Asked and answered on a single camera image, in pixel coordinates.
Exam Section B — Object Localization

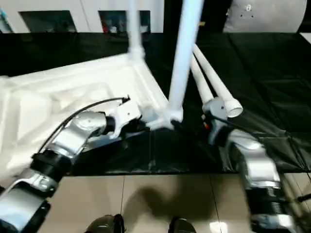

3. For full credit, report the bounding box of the white plastic table top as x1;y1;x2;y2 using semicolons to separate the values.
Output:
0;53;183;180

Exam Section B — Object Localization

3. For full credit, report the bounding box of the dark right robot foot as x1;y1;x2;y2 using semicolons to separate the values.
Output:
170;217;195;233

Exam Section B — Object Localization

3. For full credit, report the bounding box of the dark robot foot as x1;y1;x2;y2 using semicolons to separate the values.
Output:
87;215;124;233
170;217;195;233

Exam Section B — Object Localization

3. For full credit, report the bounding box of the black box with gold label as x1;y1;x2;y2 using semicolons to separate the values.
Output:
165;0;231;33

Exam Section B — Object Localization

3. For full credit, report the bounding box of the white plastic table leg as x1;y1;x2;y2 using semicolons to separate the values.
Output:
167;0;205;122
189;54;219;107
126;0;146;63
191;43;243;119

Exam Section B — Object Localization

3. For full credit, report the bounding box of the grey cushion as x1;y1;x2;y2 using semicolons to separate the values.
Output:
223;0;307;33

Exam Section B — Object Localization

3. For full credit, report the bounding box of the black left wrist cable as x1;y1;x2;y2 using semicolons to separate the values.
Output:
36;96;131;156

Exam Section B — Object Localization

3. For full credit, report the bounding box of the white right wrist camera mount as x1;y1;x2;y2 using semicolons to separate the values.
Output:
203;97;229;146

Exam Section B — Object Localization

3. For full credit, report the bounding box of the white glass-door cabinet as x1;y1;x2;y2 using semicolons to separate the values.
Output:
0;0;166;33

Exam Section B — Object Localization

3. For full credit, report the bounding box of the black work mat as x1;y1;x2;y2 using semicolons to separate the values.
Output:
0;31;311;174

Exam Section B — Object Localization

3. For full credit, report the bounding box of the dark left robot foot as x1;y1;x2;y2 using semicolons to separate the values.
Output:
87;215;124;233

